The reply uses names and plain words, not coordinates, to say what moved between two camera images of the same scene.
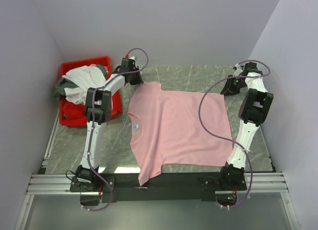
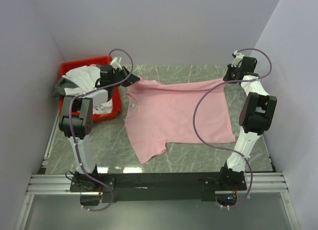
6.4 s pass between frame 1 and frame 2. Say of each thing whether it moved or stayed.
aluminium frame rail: stayed
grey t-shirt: stayed
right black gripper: moved
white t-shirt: stayed
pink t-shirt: moved
